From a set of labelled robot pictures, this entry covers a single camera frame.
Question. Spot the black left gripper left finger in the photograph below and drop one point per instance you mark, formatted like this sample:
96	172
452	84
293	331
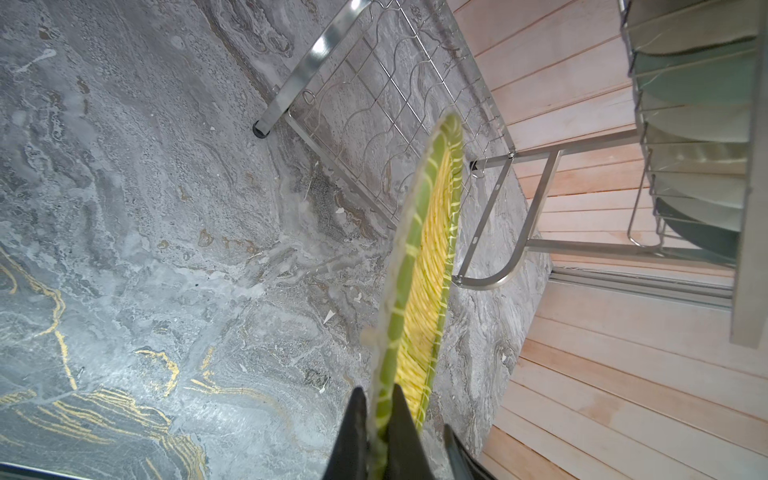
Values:
348	459

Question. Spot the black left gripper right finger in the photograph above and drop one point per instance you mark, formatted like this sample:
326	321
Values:
405	458

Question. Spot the yellow green woven plate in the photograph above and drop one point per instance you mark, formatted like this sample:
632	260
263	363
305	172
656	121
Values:
417	289

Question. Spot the stainless steel dish rack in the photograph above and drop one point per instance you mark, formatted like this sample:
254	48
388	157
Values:
429	74

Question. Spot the white plate dark lettered rim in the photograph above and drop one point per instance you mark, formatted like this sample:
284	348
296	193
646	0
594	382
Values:
704	158

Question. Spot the light green flower plate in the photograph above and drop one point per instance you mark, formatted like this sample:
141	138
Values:
716	75

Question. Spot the grey blue round plate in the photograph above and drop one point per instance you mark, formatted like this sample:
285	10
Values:
713	239

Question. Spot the cream plate with red flowers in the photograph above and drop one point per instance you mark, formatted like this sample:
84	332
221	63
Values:
715	123

